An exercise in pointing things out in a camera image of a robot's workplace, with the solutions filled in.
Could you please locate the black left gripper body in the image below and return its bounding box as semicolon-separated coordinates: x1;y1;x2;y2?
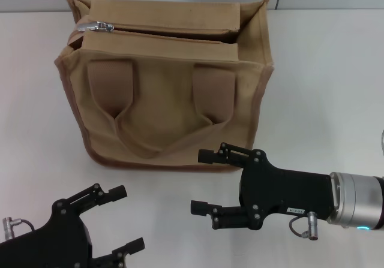
0;200;94;268

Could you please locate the left gripper cable with plug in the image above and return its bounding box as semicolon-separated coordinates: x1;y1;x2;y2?
2;216;35;236

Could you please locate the silver metal zipper pull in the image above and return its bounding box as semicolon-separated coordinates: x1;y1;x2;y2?
78;20;115;32

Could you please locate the gripper cable with plug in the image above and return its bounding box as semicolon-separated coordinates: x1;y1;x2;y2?
289;210;314;239
2;216;35;236

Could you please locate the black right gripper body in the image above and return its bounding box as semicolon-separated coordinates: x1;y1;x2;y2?
238;149;334;231

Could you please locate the khaki canvas food bag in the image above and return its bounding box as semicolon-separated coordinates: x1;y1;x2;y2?
53;0;274;173

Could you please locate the right gripper cable with plug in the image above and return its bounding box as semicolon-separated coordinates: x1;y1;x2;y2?
289;210;314;239

